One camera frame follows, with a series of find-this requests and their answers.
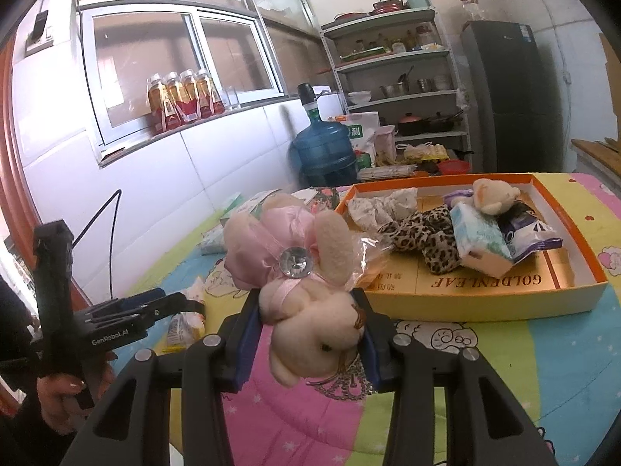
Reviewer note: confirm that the small cream plush bear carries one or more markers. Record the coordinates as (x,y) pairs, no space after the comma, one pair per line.
(495,196)

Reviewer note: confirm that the clear drinking glass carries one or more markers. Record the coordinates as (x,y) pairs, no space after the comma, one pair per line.
(233,98)

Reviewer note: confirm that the colourful printed tablecloth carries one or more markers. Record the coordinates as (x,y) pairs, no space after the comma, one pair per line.
(533,349)

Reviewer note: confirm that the red basin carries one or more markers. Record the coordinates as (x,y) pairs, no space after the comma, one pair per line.
(454,167)

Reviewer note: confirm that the yellow bag of food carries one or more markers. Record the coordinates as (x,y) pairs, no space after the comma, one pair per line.
(426,153)

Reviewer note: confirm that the blue water jug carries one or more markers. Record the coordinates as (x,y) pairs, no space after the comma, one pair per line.
(322,153)

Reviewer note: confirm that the dark grey fridge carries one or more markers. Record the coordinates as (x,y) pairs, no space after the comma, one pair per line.
(514,97)

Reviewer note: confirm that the black wok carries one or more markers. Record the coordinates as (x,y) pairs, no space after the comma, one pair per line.
(442,122)

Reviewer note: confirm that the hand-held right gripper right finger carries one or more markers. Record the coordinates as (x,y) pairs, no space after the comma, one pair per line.
(374,364)

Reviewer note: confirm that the aluminium sliding window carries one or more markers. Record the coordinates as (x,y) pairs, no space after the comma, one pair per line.
(184,63)

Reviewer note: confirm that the green white carton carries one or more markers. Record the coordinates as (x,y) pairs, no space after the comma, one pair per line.
(242,206)

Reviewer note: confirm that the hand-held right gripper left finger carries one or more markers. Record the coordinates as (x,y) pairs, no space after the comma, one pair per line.
(242,354)

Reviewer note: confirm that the dark floral pouch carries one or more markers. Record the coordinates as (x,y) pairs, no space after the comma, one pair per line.
(326,199)

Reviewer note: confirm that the clear plastic wrapper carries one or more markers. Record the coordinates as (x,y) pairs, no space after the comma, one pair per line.
(373,262)

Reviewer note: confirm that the white bowl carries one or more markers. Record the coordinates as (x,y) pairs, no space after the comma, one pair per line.
(359,97)

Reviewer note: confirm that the white sack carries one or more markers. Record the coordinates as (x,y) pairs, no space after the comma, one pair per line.
(356,136)

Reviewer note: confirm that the white green tissue pack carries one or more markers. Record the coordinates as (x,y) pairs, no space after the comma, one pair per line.
(480,242)

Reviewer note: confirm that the yellow snack packet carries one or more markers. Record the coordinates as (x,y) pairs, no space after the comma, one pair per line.
(182,332)

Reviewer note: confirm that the white grey cloth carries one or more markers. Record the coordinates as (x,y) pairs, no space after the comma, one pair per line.
(383,206)

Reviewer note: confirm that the row of oil bottles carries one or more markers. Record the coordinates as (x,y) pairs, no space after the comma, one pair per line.
(184,102)

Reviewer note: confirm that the blue white snack packet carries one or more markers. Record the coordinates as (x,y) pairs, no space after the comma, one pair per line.
(529,235)

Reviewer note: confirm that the black water pump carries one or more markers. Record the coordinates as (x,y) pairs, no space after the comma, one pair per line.
(308,99)

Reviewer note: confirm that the red lidded pot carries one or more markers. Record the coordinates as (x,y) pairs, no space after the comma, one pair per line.
(411,125)

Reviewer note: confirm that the red pan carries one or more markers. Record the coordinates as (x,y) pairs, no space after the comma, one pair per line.
(388,7)

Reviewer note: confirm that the green tray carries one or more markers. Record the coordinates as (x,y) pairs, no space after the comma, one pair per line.
(363,54)

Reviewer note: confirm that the wooden cutting board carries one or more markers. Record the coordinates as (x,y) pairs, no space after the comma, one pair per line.
(599,155)

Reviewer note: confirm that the person's left hand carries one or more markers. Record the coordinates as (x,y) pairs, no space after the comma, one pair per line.
(58,388)

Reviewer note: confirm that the cream plush bunny pink dress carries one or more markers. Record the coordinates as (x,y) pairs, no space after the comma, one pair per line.
(310,330)

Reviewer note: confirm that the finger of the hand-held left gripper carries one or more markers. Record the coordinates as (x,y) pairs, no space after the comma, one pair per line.
(131,303)
(174,305)

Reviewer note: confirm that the grey metal shelf rack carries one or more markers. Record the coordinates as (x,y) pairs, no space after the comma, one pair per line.
(398,63)

